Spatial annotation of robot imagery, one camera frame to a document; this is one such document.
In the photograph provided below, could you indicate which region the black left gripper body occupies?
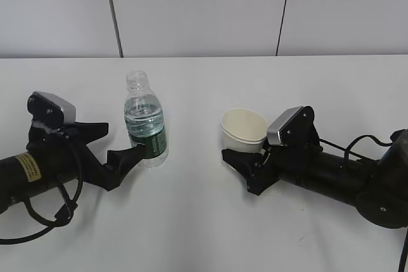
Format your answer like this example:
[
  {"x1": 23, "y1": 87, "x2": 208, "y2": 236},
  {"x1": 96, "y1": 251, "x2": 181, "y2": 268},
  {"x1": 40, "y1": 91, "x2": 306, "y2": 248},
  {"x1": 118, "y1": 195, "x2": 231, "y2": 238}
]
[{"x1": 26, "y1": 123, "x2": 105, "y2": 191}]

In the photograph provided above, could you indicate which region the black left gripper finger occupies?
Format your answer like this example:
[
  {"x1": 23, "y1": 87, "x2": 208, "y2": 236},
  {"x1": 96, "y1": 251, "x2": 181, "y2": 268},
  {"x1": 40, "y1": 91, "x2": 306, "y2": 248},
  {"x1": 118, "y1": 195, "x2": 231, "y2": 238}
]
[
  {"x1": 103, "y1": 145, "x2": 146, "y2": 191},
  {"x1": 75, "y1": 122, "x2": 109, "y2": 145}
]

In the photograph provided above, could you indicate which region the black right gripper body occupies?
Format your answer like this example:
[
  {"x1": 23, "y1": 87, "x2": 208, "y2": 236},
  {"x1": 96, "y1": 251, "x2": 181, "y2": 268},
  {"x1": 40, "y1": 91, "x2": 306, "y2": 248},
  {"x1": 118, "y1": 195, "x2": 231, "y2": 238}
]
[{"x1": 247, "y1": 131, "x2": 322, "y2": 194}]

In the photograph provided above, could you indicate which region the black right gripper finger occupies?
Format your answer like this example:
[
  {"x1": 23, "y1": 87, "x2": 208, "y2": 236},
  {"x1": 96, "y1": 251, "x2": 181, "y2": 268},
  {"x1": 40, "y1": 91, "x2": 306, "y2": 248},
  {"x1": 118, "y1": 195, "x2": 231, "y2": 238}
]
[{"x1": 221, "y1": 149, "x2": 262, "y2": 176}]

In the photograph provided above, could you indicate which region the white paper cup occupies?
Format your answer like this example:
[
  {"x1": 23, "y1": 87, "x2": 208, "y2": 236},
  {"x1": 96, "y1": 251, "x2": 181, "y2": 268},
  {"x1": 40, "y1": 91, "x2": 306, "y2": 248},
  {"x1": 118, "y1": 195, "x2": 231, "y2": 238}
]
[{"x1": 220, "y1": 108, "x2": 268, "y2": 153}]

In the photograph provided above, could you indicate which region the clear green-label water bottle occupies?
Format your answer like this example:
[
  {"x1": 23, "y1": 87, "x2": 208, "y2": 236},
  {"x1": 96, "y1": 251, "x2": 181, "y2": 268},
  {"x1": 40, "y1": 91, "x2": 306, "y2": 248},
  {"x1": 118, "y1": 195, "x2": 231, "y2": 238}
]
[{"x1": 124, "y1": 71, "x2": 168, "y2": 168}]

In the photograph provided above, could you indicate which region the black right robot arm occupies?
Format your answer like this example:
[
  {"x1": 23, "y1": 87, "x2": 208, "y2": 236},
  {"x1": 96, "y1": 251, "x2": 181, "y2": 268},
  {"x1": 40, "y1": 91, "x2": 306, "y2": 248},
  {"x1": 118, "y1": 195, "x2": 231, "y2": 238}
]
[{"x1": 221, "y1": 129, "x2": 407, "y2": 229}]

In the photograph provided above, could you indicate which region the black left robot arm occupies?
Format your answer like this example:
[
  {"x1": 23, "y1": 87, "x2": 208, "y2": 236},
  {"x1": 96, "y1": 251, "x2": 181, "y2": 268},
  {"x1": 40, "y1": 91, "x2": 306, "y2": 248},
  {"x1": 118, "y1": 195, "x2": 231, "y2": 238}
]
[{"x1": 1, "y1": 122, "x2": 146, "y2": 212}]

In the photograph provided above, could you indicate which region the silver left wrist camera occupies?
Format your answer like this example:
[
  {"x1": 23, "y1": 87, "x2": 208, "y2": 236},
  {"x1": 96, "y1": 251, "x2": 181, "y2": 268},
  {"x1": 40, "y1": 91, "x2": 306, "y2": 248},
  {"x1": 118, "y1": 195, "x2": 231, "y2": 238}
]
[{"x1": 27, "y1": 91, "x2": 76, "y2": 130}]

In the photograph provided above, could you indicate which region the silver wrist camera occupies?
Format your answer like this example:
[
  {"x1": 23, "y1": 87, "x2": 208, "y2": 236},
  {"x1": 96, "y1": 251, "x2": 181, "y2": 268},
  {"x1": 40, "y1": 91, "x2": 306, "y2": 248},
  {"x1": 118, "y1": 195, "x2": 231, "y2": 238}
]
[
  {"x1": 27, "y1": 91, "x2": 76, "y2": 130},
  {"x1": 267, "y1": 106, "x2": 315, "y2": 147}
]

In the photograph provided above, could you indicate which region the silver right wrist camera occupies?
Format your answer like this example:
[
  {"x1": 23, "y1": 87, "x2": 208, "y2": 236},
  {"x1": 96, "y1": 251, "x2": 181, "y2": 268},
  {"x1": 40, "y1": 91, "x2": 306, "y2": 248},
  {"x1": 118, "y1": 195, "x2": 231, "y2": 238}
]
[{"x1": 267, "y1": 106, "x2": 315, "y2": 147}]

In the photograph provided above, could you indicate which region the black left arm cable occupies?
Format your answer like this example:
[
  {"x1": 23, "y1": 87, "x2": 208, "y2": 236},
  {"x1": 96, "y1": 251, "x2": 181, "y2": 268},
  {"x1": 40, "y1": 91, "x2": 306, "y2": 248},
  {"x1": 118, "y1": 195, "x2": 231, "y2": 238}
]
[{"x1": 0, "y1": 131, "x2": 84, "y2": 243}]

